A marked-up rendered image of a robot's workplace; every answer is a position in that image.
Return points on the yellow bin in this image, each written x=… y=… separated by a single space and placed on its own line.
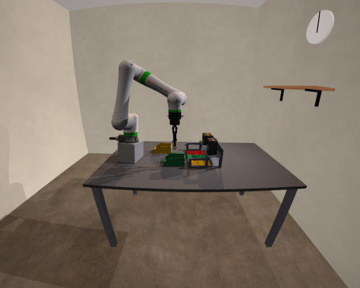
x=163 y=148

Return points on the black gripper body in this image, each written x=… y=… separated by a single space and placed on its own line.
x=174 y=123

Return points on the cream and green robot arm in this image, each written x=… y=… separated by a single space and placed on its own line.
x=121 y=119

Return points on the green bin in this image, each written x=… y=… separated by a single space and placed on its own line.
x=174 y=159

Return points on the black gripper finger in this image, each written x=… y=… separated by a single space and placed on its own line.
x=174 y=137

